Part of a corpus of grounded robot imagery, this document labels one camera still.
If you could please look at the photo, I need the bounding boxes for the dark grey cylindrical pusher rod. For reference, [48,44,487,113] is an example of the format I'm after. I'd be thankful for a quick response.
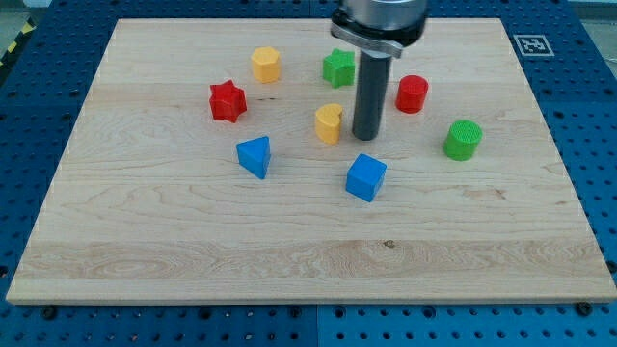
[352,50,391,141]

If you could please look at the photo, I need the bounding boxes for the green star block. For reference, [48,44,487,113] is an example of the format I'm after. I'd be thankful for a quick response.
[322,48,356,89]

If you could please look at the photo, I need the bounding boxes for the red cylinder block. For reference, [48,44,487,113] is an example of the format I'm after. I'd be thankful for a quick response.
[395,75,429,114]

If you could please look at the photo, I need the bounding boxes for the yellow heart block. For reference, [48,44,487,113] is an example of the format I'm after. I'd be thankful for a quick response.
[314,103,343,145]

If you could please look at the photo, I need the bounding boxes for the blue cube block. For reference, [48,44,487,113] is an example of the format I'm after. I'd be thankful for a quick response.
[345,153,388,202]

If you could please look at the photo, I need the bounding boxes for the yellow hexagon block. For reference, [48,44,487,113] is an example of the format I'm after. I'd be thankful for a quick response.
[251,46,281,83]

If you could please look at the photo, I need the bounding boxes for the green cylinder block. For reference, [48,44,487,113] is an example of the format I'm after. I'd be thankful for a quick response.
[443,120,483,161]

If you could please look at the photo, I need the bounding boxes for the blue triangle block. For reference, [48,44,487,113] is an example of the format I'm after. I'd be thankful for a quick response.
[236,136,271,179]

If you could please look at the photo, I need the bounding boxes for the red star block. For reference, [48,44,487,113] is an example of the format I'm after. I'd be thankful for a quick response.
[209,80,247,123]

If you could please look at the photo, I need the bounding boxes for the white fiducial marker tag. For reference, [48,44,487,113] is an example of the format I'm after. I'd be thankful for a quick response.
[513,34,554,57]

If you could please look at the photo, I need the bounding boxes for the light wooden board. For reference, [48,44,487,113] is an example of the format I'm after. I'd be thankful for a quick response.
[7,18,616,306]

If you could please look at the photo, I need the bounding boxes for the yellow black hazard tape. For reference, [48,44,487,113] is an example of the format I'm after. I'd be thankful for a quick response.
[1,17,37,69]

